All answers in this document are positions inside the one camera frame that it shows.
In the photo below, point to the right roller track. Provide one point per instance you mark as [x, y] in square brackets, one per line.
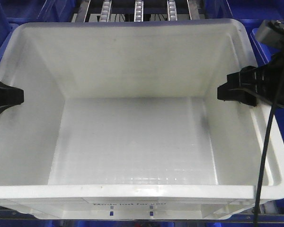
[171, 10]

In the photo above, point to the blue bin at left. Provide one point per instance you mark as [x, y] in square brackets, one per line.
[17, 12]

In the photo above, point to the blue bin at right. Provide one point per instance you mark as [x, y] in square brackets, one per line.
[251, 13]

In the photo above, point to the left roller track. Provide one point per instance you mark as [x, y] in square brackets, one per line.
[105, 13]

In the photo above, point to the roller track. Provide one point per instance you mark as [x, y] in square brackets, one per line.
[171, 10]
[105, 13]
[138, 11]

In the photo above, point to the blue bin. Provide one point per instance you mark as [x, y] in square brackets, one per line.
[17, 12]
[251, 13]

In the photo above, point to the middle roller track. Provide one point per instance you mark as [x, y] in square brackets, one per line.
[138, 11]

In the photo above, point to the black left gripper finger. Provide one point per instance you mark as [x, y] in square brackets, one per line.
[10, 96]

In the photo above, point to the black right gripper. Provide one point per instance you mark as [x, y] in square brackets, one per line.
[266, 82]

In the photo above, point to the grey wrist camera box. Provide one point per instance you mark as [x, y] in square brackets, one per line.
[271, 33]

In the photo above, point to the white plastic bin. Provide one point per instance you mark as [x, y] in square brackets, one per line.
[122, 121]

